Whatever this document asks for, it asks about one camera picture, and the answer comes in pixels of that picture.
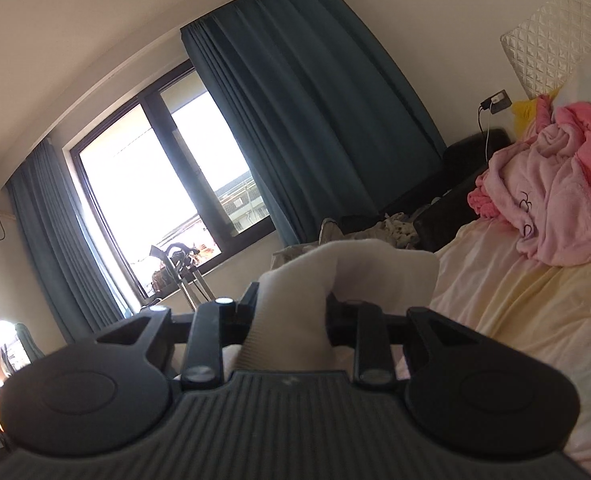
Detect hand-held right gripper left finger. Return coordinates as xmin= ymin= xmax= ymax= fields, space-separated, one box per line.
xmin=92 ymin=282 xmax=261 ymax=390

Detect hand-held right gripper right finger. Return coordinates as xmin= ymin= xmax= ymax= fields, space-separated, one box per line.
xmin=325 ymin=294 xmax=476 ymax=387

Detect cream fleece jacket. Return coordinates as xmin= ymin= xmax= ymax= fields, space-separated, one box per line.
xmin=175 ymin=239 xmax=440 ymax=382

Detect crutches by window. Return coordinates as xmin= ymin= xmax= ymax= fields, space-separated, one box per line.
xmin=149 ymin=241 xmax=217 ymax=312

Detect beige quilt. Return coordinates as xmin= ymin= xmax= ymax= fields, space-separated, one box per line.
xmin=272 ymin=216 xmax=391 ymax=272

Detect spotted cloth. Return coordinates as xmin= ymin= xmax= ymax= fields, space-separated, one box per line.
xmin=383 ymin=212 xmax=419 ymax=249

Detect dark framed window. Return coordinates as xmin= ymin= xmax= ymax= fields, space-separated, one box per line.
xmin=62 ymin=59 xmax=279 ymax=307

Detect black sofa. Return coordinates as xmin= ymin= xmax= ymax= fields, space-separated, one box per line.
xmin=338 ymin=127 xmax=513 ymax=252

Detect pastel bed sheet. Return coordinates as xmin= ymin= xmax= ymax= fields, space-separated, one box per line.
xmin=394 ymin=220 xmax=591 ymax=479

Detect blue curtain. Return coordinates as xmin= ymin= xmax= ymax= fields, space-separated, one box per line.
xmin=5 ymin=140 xmax=134 ymax=344
xmin=180 ymin=0 xmax=449 ymax=249

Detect wavy edged mirror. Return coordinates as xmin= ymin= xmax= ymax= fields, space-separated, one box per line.
xmin=0 ymin=321 xmax=44 ymax=379

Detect pink fleece blanket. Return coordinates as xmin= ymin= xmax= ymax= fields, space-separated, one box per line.
xmin=467 ymin=94 xmax=591 ymax=267

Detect white quilted headboard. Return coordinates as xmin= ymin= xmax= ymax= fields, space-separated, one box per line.
xmin=499 ymin=0 xmax=591 ymax=102

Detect white charger cable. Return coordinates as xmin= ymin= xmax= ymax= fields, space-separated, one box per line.
xmin=477 ymin=105 xmax=494 ymax=162

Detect wall outlet with charger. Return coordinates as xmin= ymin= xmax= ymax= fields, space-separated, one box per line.
xmin=479 ymin=89 xmax=513 ymax=114

